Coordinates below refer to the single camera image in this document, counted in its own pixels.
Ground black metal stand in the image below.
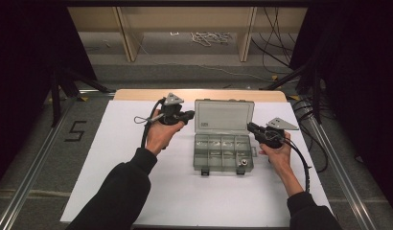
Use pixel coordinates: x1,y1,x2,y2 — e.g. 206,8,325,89
50,67,116,128
260,60,324,126

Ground white rope pile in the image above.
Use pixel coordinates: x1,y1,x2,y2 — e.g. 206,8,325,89
190,31,233,48

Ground clear plastic compartment box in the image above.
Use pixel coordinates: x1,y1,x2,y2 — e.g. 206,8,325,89
192,99,258,176

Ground dark curtain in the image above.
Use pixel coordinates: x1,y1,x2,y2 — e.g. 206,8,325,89
289,0,393,219
0,0,99,190

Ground person's right hand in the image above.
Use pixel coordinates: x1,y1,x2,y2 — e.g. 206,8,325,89
259,131,293,171

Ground black hanging cables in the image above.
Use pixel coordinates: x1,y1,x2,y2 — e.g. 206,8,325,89
250,7,298,77

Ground white paper sheet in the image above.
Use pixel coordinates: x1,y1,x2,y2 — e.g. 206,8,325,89
59,100,339,229

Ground aluminium floor rail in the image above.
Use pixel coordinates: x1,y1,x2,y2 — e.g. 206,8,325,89
0,89,116,230
307,113,380,230

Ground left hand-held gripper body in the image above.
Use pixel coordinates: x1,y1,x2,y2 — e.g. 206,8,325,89
158,92,186,127

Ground black floor cables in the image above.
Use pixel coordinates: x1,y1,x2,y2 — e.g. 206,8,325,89
291,95,330,174

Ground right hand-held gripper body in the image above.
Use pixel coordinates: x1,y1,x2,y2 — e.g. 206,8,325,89
260,117,299,150

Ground person's left hand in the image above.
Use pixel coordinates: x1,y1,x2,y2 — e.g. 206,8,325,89
146,109,186,157

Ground right hand-held gripper cable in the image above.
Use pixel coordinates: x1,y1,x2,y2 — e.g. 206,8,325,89
282,137,313,194

